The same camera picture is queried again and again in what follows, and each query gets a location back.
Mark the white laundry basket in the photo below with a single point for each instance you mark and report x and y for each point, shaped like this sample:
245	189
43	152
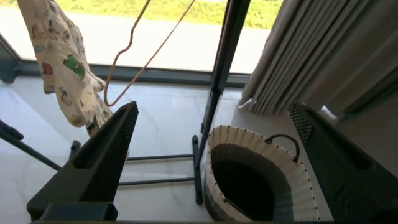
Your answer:
298	186

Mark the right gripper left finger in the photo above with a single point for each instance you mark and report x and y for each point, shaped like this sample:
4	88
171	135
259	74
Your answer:
90	174

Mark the black clothes rack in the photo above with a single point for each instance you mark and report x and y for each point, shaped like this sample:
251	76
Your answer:
228	46

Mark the beige curtain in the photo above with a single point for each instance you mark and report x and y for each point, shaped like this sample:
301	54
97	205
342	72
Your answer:
311	46

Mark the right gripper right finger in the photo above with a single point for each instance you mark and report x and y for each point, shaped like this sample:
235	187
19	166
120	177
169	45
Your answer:
348	174

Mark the pink clothes hanger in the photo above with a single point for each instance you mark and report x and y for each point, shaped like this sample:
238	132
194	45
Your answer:
132	34

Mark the cream printed garment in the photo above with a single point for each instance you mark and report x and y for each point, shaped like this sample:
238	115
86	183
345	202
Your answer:
59	62

